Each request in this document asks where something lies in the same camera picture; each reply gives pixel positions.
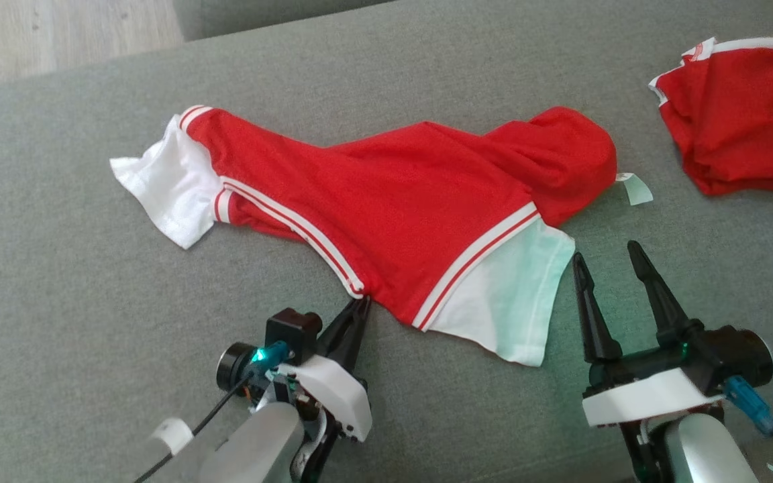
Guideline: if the black cable teal plug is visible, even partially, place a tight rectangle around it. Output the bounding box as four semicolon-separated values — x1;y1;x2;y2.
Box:
133;341;291;483

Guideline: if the black cable blue plug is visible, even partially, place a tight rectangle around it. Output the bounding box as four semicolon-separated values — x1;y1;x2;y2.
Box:
724;375;773;478

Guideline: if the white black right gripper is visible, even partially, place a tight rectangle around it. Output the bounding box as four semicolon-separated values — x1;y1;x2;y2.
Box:
572;239;726;428

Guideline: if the crumpled red white garment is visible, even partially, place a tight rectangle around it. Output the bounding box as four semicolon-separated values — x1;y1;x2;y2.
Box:
648;36;773;199

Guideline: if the red white basketball jersey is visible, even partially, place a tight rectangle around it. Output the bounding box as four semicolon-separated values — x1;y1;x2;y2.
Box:
109;105;654;368

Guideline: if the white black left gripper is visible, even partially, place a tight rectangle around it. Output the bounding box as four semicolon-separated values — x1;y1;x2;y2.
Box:
247;297;373;443

